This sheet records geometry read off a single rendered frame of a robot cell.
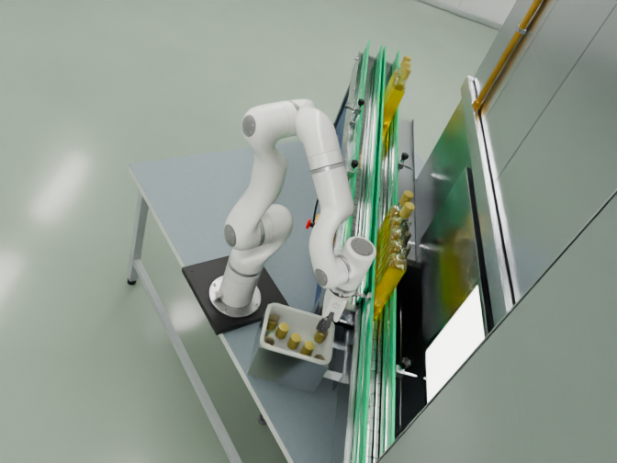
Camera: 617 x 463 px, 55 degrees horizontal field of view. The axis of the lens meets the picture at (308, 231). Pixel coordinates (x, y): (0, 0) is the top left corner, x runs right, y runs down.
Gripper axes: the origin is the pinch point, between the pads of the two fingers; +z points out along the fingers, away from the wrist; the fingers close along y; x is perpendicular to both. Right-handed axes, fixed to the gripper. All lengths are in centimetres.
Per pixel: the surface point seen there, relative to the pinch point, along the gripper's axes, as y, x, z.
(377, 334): 6.1, -19.6, 7.5
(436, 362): -12.0, -30.3, -10.1
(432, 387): -18.2, -30.3, -7.3
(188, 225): 58, 50, 38
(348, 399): -18.5, -12.0, 8.4
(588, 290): -77, 5, -104
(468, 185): 35, -30, -36
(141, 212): 80, 74, 60
